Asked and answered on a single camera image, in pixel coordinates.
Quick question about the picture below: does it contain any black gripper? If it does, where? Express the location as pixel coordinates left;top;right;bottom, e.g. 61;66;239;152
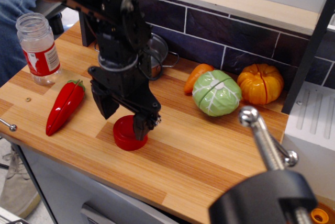
91;51;161;141

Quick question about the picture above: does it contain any red plastic cap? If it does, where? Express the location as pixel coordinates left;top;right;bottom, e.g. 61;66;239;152
113;115;148;151

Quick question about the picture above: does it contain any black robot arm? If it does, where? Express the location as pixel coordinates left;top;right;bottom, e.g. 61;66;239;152
44;0;161;140

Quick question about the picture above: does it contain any clear plastic spice container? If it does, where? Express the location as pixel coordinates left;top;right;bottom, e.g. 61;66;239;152
16;13;62;85

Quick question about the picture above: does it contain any red toy chili pepper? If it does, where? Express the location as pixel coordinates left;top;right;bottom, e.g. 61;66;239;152
46;80;85;136

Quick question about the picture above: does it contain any small steel pot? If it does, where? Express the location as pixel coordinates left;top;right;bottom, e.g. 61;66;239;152
88;33;170;82

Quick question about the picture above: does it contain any orange toy carrot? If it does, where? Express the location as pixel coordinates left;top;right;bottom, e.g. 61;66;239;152
184;63;214;94

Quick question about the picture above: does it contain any green toy cabbage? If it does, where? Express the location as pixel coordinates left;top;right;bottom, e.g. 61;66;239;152
192;70;242;117

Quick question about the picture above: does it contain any small metal knob rod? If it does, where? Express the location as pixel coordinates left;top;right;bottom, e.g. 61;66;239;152
0;119;17;132

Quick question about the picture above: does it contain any beige shoe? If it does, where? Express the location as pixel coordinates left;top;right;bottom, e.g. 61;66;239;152
1;148;40;219

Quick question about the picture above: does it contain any wooden shelf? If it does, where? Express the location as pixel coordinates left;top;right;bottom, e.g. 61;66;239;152
178;0;319;36

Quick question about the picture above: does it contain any orange toy pumpkin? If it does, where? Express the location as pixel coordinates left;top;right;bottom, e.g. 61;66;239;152
237;64;284;105

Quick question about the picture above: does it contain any blue jeans leg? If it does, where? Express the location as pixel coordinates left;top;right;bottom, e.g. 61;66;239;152
1;0;36;85

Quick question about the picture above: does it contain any black metal clamp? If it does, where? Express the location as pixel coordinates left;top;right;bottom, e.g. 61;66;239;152
209;106;317;223

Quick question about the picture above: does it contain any white sink drainer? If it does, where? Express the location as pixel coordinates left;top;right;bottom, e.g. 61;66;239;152
285;82;334;151

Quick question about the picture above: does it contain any orange clamp pad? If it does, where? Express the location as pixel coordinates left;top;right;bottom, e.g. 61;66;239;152
310;208;329;224

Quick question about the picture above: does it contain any silver drawer handle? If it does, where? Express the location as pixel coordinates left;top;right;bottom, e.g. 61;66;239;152
80;204;115;224

